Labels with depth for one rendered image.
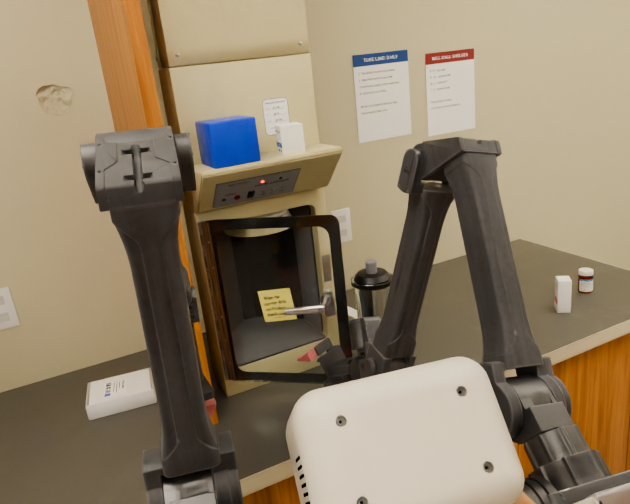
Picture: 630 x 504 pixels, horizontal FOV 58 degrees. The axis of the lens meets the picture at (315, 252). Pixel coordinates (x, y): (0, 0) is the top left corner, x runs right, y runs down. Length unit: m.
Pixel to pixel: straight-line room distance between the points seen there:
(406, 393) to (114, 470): 0.86
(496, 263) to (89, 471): 0.93
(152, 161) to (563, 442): 0.56
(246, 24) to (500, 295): 0.80
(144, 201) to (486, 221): 0.47
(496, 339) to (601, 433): 1.17
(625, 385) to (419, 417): 1.40
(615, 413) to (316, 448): 1.48
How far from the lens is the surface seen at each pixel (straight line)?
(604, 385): 1.85
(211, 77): 1.27
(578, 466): 0.75
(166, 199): 0.54
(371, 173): 1.96
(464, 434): 0.59
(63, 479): 1.36
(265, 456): 1.24
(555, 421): 0.78
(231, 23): 1.29
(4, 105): 1.65
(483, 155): 0.86
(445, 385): 0.59
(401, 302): 0.98
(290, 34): 1.33
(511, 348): 0.79
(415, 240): 0.94
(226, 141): 1.16
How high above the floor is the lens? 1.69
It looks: 18 degrees down
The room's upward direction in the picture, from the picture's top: 6 degrees counter-clockwise
